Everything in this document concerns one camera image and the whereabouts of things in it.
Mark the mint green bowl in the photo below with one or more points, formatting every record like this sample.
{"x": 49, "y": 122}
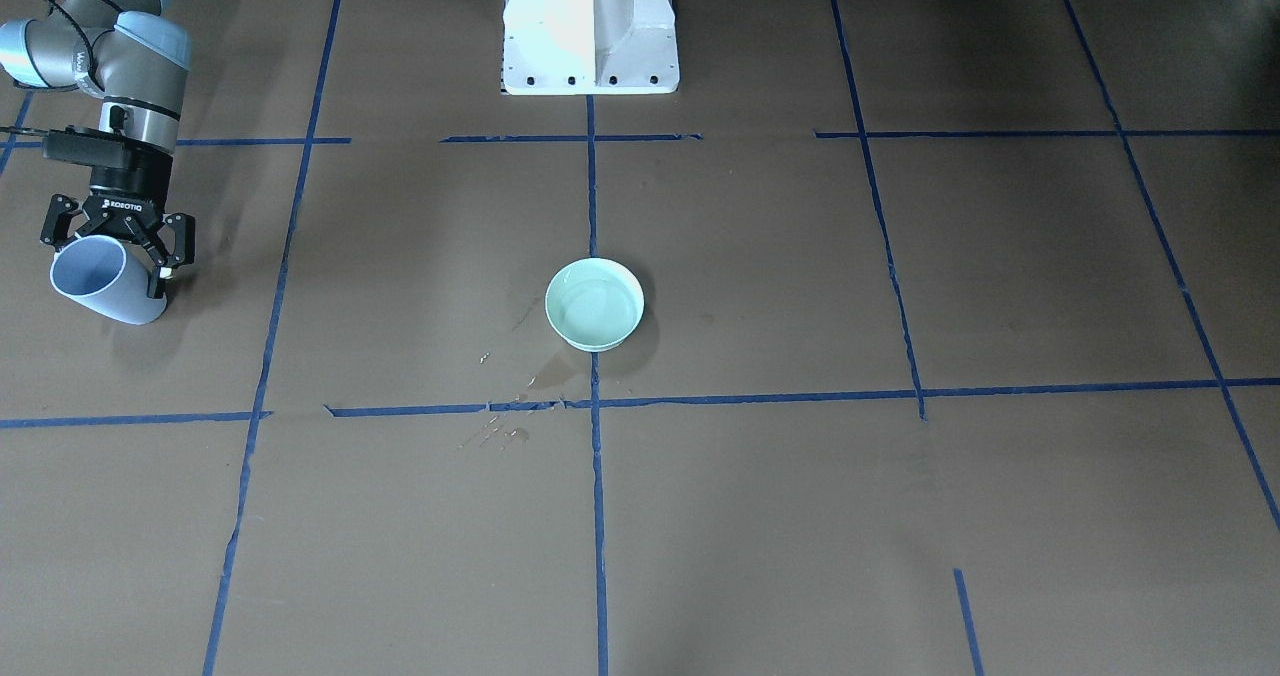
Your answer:
{"x": 594, "y": 304}

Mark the white mounting pillar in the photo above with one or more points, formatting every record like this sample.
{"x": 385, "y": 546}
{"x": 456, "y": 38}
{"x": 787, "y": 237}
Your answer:
{"x": 573, "y": 47}

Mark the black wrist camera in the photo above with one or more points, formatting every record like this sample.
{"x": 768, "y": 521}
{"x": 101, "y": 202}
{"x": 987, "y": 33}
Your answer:
{"x": 87, "y": 147}

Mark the blue plastic cup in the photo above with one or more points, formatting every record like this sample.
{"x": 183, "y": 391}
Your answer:
{"x": 99, "y": 273}

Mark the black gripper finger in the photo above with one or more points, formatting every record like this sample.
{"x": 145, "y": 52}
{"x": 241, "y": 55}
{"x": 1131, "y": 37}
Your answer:
{"x": 172, "y": 244}
{"x": 57, "y": 231}

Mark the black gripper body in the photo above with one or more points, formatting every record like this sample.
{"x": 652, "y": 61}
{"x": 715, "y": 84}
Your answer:
{"x": 119, "y": 184}

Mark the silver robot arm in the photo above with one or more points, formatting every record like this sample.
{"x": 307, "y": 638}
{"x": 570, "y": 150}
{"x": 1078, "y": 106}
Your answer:
{"x": 136, "y": 62}

